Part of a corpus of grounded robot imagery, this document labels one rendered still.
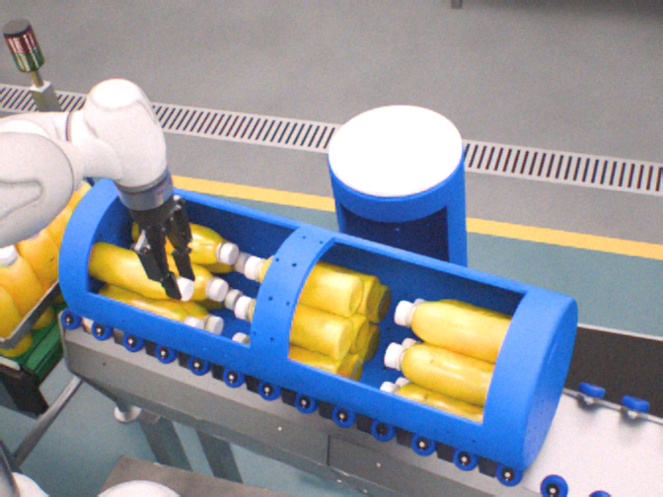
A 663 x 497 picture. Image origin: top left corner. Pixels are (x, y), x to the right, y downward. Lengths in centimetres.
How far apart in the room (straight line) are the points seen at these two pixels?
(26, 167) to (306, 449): 102
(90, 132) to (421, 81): 256
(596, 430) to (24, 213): 112
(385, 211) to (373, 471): 54
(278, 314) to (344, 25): 279
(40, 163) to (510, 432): 83
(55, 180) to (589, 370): 202
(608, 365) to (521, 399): 135
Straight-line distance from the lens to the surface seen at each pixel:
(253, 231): 193
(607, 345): 290
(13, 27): 235
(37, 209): 102
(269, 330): 166
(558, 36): 418
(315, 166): 367
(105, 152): 155
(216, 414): 197
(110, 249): 189
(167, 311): 184
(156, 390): 203
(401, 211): 206
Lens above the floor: 244
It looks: 47 degrees down
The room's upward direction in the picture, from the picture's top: 10 degrees counter-clockwise
